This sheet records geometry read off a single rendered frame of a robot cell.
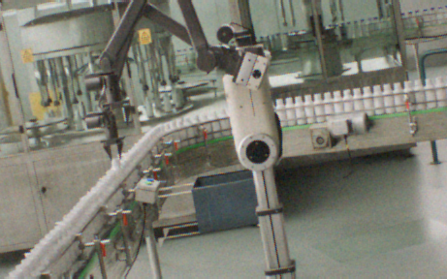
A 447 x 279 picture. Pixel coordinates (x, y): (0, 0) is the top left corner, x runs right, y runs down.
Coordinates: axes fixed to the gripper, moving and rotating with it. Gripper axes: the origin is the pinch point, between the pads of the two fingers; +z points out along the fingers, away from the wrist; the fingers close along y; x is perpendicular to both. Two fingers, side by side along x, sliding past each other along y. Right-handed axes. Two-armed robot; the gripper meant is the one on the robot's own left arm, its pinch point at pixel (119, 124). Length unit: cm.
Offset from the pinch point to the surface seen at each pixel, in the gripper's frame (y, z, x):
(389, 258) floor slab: 110, 138, 246
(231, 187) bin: 31, 47, 86
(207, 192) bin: 19, 47, 86
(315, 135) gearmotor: 76, 43, 191
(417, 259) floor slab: 127, 138, 234
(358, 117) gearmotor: 101, 36, 184
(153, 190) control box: 4.8, 31.1, 21.4
